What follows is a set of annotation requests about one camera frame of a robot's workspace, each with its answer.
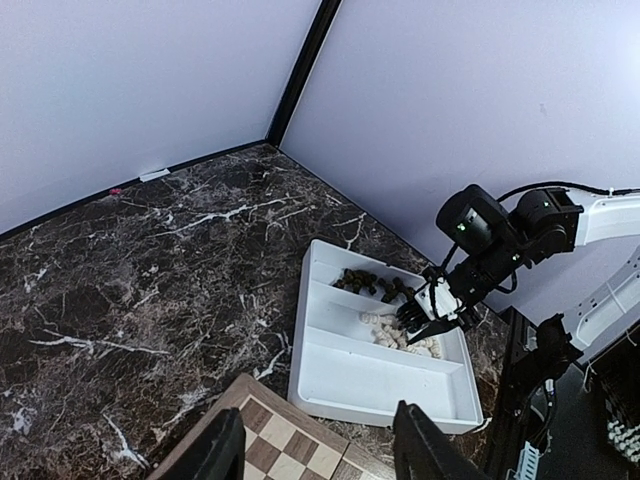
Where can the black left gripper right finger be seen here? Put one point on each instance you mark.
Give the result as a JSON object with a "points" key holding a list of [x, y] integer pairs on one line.
{"points": [[422, 451]]}

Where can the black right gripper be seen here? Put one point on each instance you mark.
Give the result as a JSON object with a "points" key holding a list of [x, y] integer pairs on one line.
{"points": [[466, 318]]}

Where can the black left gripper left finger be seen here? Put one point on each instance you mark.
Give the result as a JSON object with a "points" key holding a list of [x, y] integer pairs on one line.
{"points": [[217, 452]]}

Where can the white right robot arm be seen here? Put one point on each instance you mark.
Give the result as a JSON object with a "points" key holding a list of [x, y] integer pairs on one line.
{"points": [[549, 218]]}

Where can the pile of white chess pieces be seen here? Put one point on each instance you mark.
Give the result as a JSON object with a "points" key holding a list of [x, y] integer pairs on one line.
{"points": [[386, 333]]}

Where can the wooden chess board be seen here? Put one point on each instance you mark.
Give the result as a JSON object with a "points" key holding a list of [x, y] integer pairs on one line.
{"points": [[281, 442]]}

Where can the pile of dark chess pieces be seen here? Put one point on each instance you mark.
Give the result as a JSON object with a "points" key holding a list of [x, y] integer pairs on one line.
{"points": [[362, 280]]}

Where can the white divided plastic tray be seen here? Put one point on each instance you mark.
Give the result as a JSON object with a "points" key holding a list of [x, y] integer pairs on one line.
{"points": [[350, 361]]}

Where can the white paper label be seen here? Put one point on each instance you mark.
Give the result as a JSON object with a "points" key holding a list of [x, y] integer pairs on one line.
{"points": [[154, 175]]}

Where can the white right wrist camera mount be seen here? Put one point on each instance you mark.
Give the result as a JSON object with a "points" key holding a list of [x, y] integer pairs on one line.
{"points": [[435, 294]]}

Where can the black front rail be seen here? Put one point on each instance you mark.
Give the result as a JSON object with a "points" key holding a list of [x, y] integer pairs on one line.
{"points": [[527, 403]]}

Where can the black enclosure frame post right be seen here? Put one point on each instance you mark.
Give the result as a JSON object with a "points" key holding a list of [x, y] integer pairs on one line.
{"points": [[301, 71]]}

